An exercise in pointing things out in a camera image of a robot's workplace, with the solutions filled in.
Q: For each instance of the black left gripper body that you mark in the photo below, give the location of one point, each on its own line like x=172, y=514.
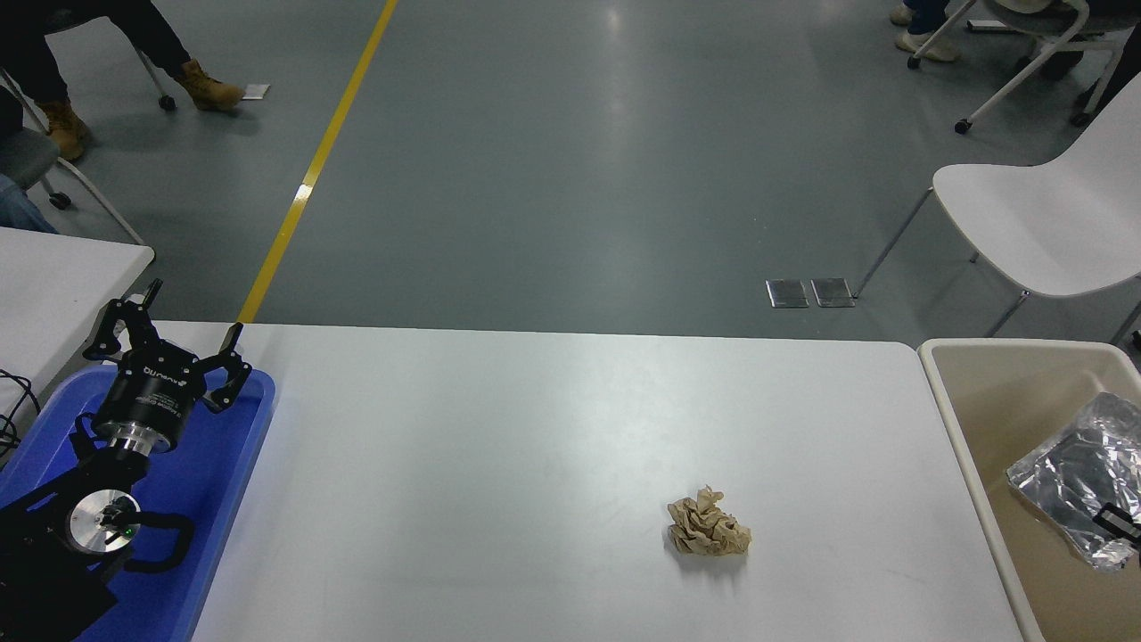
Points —
x=151, y=392

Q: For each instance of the foil tray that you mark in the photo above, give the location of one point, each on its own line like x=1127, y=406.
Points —
x=1079, y=464

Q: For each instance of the white side table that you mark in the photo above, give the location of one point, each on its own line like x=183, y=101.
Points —
x=53, y=285

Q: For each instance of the blue plastic tray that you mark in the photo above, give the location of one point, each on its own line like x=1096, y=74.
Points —
x=214, y=481

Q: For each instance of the large pale bin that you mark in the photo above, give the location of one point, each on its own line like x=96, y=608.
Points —
x=1007, y=419

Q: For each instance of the grey office chair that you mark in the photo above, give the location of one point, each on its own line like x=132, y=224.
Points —
x=22, y=156

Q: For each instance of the white shell chair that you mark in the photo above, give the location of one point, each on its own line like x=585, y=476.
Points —
x=1043, y=214

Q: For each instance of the metal floor plate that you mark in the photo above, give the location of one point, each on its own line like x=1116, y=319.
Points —
x=833, y=292
x=788, y=293

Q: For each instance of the crumpled tan paper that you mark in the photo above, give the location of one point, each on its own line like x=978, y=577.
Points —
x=709, y=528

